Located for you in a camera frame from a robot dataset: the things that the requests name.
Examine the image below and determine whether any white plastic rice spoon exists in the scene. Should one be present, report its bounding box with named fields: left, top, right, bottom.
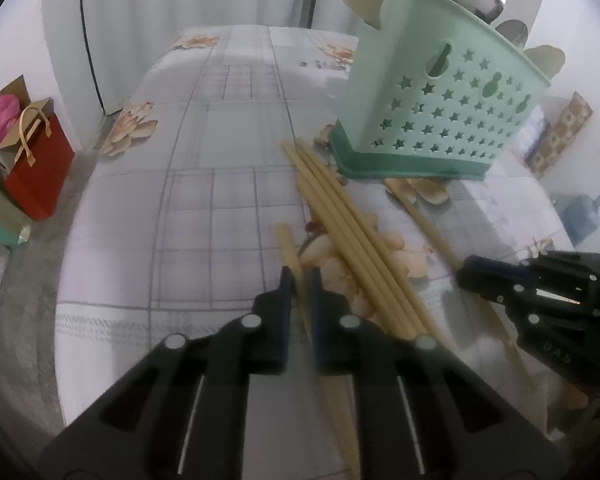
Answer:
left=522, top=45, right=566, bottom=78

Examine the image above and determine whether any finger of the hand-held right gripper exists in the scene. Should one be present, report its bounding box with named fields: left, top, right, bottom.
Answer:
left=455, top=266, right=523, bottom=311
left=460, top=254, right=536, bottom=286

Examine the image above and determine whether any long wooden chopstick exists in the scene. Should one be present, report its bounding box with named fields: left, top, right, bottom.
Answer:
left=274, top=223, right=362, bottom=480
left=397, top=192, right=551, bottom=436

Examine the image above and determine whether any plastic wrapped pack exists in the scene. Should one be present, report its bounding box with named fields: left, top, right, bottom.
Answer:
left=522, top=110, right=551, bottom=158

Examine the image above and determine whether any mint green utensil basket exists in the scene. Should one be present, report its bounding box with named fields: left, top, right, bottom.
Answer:
left=328, top=0, right=551, bottom=181

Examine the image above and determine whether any brown patterned board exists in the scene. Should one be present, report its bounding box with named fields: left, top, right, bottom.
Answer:
left=527, top=91, right=593, bottom=178

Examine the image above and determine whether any black wall cable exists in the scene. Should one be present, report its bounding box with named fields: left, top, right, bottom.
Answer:
left=78, top=0, right=106, bottom=111

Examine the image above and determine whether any small metal spoon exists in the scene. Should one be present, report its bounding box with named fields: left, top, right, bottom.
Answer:
left=495, top=19, right=529, bottom=50

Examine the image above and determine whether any bunch of wooden chopsticks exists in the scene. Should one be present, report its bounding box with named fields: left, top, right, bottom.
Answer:
left=280, top=139, right=448, bottom=351

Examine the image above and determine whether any floral grey tablecloth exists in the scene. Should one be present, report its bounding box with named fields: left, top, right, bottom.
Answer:
left=55, top=24, right=588, bottom=480

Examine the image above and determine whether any red gift bag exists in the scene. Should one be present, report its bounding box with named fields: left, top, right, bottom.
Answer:
left=4, top=99, right=76, bottom=221

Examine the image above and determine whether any teal gift bag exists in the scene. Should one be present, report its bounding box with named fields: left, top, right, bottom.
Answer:
left=0, top=195, right=31, bottom=248

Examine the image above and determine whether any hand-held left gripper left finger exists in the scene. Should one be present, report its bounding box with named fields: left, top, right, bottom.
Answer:
left=37, top=266, right=297, bottom=480

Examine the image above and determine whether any blue water jug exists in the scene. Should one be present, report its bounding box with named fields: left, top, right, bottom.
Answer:
left=552, top=194, right=600, bottom=246

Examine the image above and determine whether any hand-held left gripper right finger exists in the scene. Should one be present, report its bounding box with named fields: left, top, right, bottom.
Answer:
left=306, top=267, right=566, bottom=480

